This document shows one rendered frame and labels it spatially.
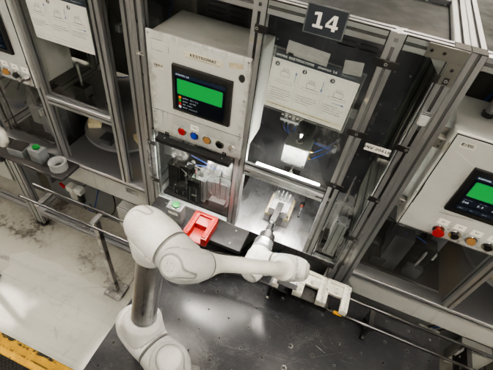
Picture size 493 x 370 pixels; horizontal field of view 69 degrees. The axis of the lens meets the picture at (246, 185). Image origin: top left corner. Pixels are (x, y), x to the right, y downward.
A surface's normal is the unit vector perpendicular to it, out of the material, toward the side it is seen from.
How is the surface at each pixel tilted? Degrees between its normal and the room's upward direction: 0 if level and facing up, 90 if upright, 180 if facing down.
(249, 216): 0
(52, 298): 0
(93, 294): 0
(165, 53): 90
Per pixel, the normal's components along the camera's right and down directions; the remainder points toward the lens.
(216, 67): -0.37, 0.64
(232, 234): 0.11, -0.69
